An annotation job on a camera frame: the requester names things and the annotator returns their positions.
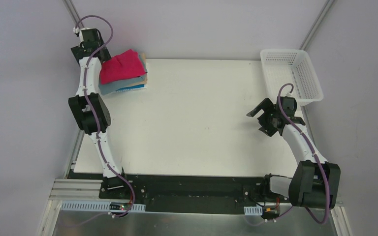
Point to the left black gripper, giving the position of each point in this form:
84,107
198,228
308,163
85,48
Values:
79,50

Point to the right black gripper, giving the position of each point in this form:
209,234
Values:
267,117

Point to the red t shirt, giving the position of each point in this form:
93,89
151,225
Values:
125,66

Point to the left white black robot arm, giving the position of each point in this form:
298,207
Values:
87,106

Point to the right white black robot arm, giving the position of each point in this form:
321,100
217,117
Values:
306,169

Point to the folded teal t shirt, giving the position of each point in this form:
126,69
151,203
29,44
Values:
110,87

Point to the white plastic basket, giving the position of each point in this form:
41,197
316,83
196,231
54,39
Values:
283,66

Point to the folded beige t shirt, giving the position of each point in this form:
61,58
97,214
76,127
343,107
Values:
142,80

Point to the folded blue white t shirt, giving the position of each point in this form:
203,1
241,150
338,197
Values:
131,88

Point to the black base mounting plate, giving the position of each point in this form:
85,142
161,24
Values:
229,208

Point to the left aluminium corner post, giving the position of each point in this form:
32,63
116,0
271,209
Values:
75,16

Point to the aluminium corner post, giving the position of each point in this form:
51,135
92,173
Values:
324,12
75,16

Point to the right white cable duct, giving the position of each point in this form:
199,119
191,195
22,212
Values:
253,210

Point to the white cable duct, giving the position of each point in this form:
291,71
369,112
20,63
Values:
253,210
100,206

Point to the right aluminium corner post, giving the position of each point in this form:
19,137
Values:
324,12

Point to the aluminium frame rail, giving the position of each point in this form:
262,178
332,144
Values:
75,189

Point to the left white cable duct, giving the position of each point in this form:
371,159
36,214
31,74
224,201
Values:
100,206

